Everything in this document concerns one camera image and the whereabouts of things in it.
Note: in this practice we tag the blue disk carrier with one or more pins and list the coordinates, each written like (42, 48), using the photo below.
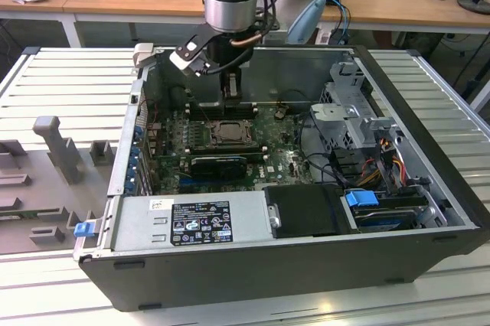
(360, 199)

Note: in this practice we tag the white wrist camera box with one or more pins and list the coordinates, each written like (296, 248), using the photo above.
(187, 56)

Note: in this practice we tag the green RAM stick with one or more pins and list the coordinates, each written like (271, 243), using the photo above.
(19, 216)

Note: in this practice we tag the round coin battery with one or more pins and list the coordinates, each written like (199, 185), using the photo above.
(279, 112)

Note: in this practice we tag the pale blue teach pendant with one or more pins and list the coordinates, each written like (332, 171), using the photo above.
(306, 21)

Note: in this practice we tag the blue case latch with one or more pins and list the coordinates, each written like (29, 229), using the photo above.
(83, 229)

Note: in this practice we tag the black RAM slot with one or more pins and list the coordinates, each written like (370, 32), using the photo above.
(222, 146)
(208, 107)
(229, 151)
(208, 115)

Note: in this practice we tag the silver metal drive cage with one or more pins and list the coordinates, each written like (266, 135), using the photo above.
(344, 115)

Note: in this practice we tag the green motherboard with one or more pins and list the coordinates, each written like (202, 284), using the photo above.
(279, 157)

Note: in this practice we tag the hard disk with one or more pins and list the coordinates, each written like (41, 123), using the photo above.
(383, 222)

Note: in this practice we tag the blue expansion slot clips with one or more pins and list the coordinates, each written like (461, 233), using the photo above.
(134, 161)

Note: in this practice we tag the black open PC case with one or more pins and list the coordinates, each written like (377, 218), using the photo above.
(268, 272)

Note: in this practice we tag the black graphics card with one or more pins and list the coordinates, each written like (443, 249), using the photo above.
(218, 168)

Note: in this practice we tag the gray parts rack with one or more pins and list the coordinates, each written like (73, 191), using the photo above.
(61, 150)

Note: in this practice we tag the silver power supply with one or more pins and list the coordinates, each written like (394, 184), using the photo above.
(130, 222)

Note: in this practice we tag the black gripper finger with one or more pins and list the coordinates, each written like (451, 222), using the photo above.
(239, 87)
(225, 87)

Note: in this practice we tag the CPU socket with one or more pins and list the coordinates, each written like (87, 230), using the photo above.
(213, 138)

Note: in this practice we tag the black plastic drive cover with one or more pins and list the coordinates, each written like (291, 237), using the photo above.
(306, 211)

